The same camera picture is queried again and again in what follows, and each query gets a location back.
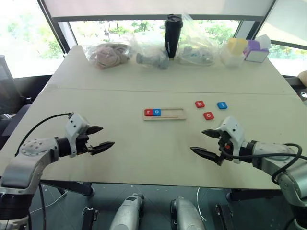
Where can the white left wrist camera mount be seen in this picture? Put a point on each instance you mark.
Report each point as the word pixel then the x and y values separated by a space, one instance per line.
pixel 74 124

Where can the wooden letter tray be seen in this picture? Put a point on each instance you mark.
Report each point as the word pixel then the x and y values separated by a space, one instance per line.
pixel 172 115

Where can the silver rounded robot leg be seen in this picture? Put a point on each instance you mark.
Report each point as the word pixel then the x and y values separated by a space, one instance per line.
pixel 185 215
pixel 127 213

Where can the yellow cup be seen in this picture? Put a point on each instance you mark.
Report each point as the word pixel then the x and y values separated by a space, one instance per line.
pixel 237 46

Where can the black table leg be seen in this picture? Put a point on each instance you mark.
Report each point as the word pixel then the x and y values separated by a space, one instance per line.
pixel 251 194
pixel 72 188

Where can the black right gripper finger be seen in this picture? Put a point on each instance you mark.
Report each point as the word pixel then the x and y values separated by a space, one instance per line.
pixel 211 133
pixel 206 154

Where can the black floor bracket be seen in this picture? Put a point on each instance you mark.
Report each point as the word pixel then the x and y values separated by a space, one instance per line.
pixel 90 219
pixel 224 218

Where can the red letter tile b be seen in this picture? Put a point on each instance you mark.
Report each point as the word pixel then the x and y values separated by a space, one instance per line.
pixel 200 104

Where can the red letter tile r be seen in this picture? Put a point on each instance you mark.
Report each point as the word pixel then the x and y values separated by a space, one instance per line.
pixel 148 112

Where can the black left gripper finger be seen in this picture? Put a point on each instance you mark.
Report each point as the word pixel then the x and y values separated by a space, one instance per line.
pixel 102 147
pixel 94 129

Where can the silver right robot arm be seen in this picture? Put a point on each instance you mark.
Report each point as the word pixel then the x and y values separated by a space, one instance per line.
pixel 275 159

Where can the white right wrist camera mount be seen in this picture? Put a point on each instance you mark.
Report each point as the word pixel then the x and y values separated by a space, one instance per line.
pixel 233 130

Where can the purple tissue box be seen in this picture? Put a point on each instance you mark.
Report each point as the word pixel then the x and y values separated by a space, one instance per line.
pixel 256 52

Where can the black office chair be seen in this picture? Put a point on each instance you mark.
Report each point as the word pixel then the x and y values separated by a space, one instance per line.
pixel 8 91

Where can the blue letter tile o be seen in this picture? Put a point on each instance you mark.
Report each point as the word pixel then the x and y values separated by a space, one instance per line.
pixel 157 112

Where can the white roller blind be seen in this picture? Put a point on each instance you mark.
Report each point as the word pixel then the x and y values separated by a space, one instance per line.
pixel 156 7

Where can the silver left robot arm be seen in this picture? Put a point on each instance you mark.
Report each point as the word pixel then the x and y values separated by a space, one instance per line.
pixel 28 163

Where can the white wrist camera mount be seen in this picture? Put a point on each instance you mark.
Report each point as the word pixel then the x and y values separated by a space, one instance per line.
pixel 233 130
pixel 74 124

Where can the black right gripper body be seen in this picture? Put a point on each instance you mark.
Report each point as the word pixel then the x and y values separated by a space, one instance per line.
pixel 225 148

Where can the large clear plastic bag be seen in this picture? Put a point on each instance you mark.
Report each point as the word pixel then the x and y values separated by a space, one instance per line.
pixel 199 45

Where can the red letter tile o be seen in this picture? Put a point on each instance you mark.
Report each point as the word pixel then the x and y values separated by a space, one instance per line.
pixel 208 115

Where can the black travel tumbler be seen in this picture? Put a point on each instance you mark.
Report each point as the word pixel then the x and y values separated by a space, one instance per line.
pixel 173 36

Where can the plastic bag with pink items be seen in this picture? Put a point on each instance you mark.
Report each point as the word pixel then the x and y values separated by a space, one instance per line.
pixel 108 56

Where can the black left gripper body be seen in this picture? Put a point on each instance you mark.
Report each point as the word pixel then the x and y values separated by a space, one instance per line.
pixel 82 143

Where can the black side desk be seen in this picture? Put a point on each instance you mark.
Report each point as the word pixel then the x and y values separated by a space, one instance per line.
pixel 293 83

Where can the blue letter tile t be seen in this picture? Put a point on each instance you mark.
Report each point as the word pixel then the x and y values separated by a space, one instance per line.
pixel 222 105

